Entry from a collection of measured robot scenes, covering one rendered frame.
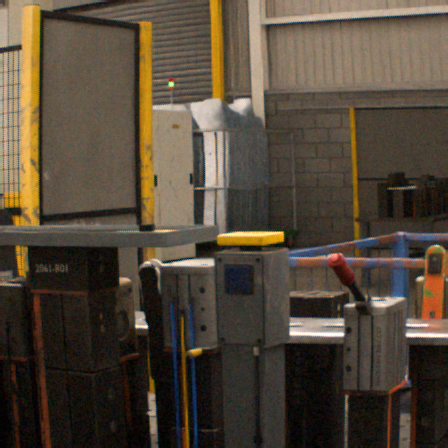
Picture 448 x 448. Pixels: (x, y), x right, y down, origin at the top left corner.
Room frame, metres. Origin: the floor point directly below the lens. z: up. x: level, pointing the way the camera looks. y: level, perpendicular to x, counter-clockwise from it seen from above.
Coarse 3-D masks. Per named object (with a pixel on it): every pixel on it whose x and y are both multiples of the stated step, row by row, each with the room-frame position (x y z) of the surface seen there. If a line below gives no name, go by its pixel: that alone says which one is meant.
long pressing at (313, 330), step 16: (144, 320) 1.80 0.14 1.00; (304, 320) 1.73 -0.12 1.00; (320, 320) 1.72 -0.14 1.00; (336, 320) 1.71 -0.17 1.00; (416, 320) 1.65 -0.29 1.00; (432, 320) 1.64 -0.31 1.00; (304, 336) 1.57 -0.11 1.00; (320, 336) 1.56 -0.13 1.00; (336, 336) 1.55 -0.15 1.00; (416, 336) 1.49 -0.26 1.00; (432, 336) 1.48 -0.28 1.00
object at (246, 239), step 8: (240, 232) 1.36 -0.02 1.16; (248, 232) 1.35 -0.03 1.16; (256, 232) 1.35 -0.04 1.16; (264, 232) 1.35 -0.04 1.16; (272, 232) 1.34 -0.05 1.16; (280, 232) 1.35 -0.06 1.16; (224, 240) 1.32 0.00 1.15; (232, 240) 1.32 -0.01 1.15; (240, 240) 1.31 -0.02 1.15; (248, 240) 1.31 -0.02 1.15; (256, 240) 1.30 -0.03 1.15; (264, 240) 1.30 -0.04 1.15; (272, 240) 1.32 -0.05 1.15; (280, 240) 1.34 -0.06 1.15; (248, 248) 1.33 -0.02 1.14; (256, 248) 1.33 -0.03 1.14
